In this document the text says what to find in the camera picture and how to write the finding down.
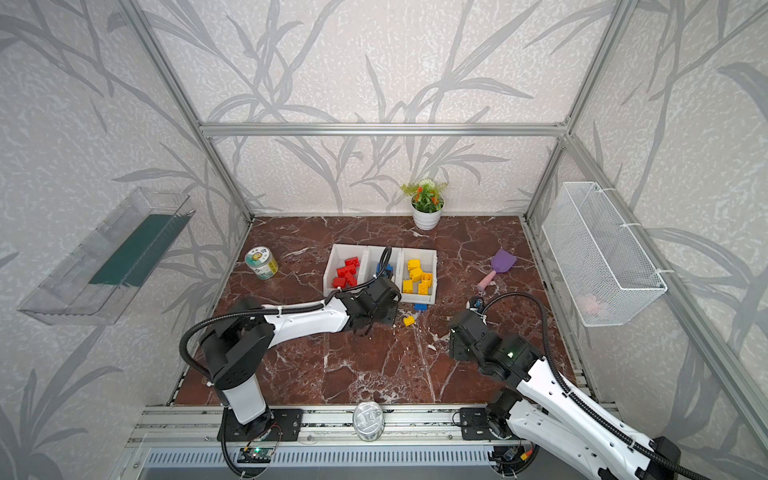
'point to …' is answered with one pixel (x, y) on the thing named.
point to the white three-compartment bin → (374, 259)
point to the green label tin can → (262, 261)
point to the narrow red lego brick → (347, 271)
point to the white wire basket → (607, 274)
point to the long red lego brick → (339, 282)
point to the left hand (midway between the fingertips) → (397, 301)
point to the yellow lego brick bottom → (426, 278)
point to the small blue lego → (420, 306)
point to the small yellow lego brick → (409, 321)
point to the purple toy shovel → (500, 262)
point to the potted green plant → (426, 202)
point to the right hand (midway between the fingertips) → (461, 330)
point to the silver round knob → (369, 421)
